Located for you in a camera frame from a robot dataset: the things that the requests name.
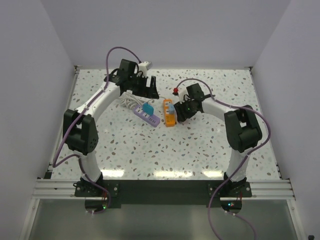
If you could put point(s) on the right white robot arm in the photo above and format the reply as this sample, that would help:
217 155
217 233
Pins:
243 131

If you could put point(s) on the light blue charger plug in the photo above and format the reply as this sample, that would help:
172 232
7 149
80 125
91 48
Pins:
171 109

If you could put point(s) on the orange power strip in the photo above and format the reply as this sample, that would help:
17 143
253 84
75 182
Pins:
170 120

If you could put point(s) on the teal blue plug adapter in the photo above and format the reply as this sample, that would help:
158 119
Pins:
148 109

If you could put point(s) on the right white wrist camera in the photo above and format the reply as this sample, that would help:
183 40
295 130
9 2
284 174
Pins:
180 92

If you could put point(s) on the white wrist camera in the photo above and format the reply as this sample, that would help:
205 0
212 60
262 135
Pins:
180 92
144 66

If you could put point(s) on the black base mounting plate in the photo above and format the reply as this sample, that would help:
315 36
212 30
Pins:
113 194

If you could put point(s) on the purple power strip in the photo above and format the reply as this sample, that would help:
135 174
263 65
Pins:
152 120

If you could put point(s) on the aluminium frame rail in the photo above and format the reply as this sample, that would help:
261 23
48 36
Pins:
51 189

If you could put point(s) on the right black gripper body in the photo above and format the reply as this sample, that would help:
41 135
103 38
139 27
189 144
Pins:
185 109

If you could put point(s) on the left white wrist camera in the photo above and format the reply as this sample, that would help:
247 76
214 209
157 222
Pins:
144 66

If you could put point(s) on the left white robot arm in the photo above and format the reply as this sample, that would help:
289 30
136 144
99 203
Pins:
80 132

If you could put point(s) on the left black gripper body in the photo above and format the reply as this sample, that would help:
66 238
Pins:
138 85

